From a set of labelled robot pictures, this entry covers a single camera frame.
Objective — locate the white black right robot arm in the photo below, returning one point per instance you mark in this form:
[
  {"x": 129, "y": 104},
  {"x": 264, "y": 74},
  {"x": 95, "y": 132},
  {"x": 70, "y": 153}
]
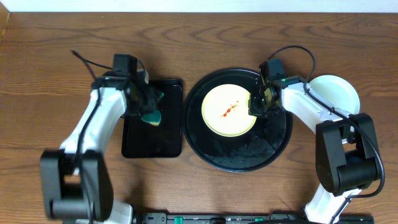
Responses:
[{"x": 347, "y": 158}]

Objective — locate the black round tray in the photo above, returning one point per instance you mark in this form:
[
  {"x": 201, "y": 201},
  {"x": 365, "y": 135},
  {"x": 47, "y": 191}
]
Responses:
[{"x": 253, "y": 150}]

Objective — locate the mint plate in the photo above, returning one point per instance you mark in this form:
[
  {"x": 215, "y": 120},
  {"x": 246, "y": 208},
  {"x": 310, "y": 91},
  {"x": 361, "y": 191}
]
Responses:
[{"x": 337, "y": 91}]

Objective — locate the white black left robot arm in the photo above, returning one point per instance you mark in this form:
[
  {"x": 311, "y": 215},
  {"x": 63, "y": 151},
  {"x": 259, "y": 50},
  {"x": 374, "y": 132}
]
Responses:
[{"x": 75, "y": 182}]

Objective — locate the yellow plate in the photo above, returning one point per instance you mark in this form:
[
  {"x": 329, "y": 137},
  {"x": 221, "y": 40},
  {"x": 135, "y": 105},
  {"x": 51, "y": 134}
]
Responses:
[{"x": 225, "y": 110}]

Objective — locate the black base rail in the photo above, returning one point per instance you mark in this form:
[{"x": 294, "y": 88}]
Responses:
[{"x": 163, "y": 218}]

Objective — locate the black rectangular tray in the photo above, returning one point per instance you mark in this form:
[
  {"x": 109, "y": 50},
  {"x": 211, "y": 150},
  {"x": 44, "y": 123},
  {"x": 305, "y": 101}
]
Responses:
[{"x": 143, "y": 140}]

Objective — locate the green yellow sponge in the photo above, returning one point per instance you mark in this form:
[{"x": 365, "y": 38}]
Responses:
[{"x": 150, "y": 112}]

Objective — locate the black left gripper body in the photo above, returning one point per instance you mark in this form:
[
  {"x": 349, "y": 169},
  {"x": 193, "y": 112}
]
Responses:
[{"x": 148, "y": 104}]

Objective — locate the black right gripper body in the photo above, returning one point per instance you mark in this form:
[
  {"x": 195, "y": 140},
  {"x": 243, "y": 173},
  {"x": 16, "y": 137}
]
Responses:
[{"x": 258, "y": 106}]

